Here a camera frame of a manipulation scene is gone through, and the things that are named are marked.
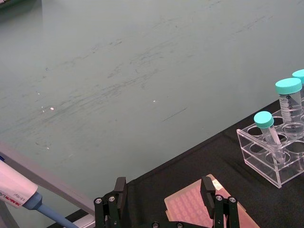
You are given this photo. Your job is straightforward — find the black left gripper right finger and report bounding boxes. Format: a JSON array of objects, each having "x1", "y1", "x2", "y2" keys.
[{"x1": 200, "y1": 176, "x2": 239, "y2": 228}]

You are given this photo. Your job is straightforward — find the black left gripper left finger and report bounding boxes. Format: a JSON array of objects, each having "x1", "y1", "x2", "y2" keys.
[{"x1": 94, "y1": 177, "x2": 131, "y2": 228}]

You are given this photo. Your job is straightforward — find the pink pipette tip box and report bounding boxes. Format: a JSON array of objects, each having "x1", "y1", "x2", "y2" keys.
[{"x1": 163, "y1": 173, "x2": 261, "y2": 228}]

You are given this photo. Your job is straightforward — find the clear acrylic tube rack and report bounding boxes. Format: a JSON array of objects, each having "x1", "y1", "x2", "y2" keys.
[{"x1": 236, "y1": 114, "x2": 304, "y2": 189}]

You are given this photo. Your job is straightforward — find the black table cloth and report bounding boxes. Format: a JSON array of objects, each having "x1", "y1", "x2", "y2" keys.
[{"x1": 46, "y1": 98, "x2": 304, "y2": 228}]

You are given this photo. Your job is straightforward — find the grey metal pipette stand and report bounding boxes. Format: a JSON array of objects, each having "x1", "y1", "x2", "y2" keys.
[{"x1": 0, "y1": 141, "x2": 96, "y2": 228}]

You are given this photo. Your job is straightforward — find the small teal-capped clear tube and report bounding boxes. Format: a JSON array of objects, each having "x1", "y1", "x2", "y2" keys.
[{"x1": 253, "y1": 111, "x2": 286, "y2": 163}]

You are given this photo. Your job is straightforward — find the white and blue pipette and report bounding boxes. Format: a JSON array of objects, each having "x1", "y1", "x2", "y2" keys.
[{"x1": 0, "y1": 155, "x2": 75, "y2": 228}]

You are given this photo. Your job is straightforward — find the large teal-capped clear tube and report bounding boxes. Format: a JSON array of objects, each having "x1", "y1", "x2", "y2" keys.
[
  {"x1": 275, "y1": 77, "x2": 304, "y2": 137},
  {"x1": 292, "y1": 69, "x2": 304, "y2": 100}
]

